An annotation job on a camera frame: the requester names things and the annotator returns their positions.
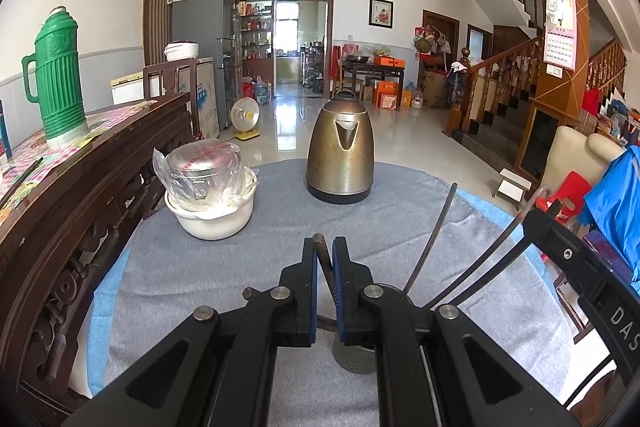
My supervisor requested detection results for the white electric fan heater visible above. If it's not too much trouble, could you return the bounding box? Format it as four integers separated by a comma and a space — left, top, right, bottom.
230, 98, 260, 141

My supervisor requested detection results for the dark carved wooden sideboard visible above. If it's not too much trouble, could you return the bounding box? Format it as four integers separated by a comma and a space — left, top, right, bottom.
1, 93, 193, 426

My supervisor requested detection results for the dark wooden side table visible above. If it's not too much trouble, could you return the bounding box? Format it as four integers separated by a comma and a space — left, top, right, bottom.
340, 58, 405, 110

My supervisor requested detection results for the small white step stool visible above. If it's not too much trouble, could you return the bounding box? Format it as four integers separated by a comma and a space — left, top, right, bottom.
495, 168, 532, 208

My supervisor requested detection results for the grey refrigerator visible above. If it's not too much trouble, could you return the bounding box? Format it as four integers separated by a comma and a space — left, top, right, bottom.
167, 0, 242, 130

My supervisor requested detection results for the green thermos flask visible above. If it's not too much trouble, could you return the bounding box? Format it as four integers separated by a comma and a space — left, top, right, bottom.
22, 5, 89, 150

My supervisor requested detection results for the wooden stair railing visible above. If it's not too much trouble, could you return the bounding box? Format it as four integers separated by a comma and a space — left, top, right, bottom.
442, 36, 627, 138

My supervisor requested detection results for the white cardboard appliance box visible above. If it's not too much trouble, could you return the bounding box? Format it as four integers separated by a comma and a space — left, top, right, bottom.
178, 57, 219, 139

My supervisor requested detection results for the red plastic chair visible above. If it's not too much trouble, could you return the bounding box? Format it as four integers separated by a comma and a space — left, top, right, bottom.
535, 171, 592, 225

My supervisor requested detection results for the cream upholstered chair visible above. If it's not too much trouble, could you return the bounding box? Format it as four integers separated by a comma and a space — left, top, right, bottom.
540, 126, 625, 191

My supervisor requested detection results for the golden electric kettle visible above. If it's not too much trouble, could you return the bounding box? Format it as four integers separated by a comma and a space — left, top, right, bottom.
306, 90, 374, 205

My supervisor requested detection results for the blue plastic bag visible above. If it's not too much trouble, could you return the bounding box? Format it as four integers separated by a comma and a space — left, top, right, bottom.
578, 145, 640, 291

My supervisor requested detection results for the dark grey utensil holder cylinder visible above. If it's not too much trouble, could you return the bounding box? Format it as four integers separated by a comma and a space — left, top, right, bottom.
332, 336, 376, 375

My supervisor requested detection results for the grey table cloth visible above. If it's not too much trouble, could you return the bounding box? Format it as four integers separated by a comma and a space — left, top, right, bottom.
87, 159, 573, 426

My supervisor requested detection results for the wall calendar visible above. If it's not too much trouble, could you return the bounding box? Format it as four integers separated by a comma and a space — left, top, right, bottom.
544, 0, 577, 79

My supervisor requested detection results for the white bowl with plastic wrap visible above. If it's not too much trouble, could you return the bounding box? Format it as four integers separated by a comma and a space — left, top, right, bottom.
152, 139, 258, 241

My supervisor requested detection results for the framed wall picture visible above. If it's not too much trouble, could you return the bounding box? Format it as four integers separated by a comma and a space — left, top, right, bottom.
369, 0, 394, 29

